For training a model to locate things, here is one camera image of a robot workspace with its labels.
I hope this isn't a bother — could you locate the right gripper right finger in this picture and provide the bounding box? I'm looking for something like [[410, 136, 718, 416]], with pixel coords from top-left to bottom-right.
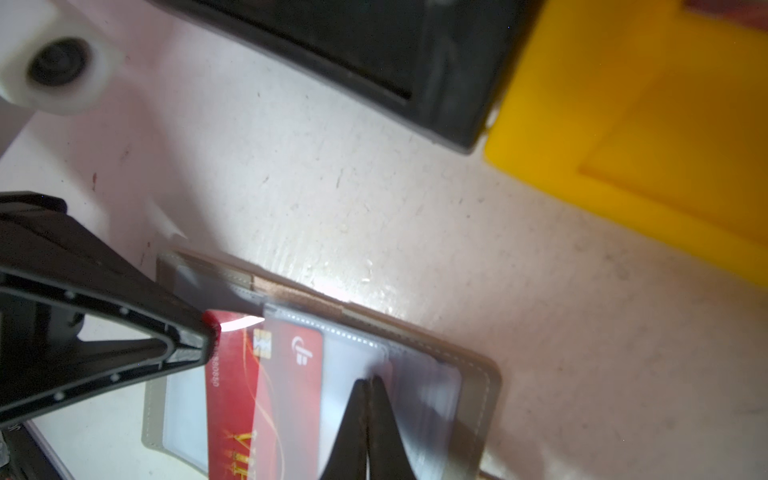
[[367, 377, 416, 480]]

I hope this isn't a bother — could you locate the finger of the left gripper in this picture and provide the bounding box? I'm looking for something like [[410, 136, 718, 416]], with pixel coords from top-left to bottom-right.
[[1, 192, 216, 354], [1, 338, 213, 427]]

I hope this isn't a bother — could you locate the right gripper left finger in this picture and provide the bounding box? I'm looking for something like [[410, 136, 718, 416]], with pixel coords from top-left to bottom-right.
[[320, 380, 369, 480]]

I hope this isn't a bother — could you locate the grey card holder wallet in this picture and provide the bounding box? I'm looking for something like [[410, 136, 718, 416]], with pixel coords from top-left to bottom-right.
[[143, 250, 501, 479]]

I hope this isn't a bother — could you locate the red credit card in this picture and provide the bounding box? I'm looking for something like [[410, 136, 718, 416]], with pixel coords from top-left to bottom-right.
[[203, 310, 324, 479]]

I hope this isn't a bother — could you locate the black plastic bin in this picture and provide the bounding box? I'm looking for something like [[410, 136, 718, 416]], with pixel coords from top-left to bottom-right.
[[156, 0, 541, 152]]

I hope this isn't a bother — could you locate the yellow plastic bin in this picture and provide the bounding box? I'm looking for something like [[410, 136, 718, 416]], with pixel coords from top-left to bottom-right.
[[484, 1, 767, 285]]

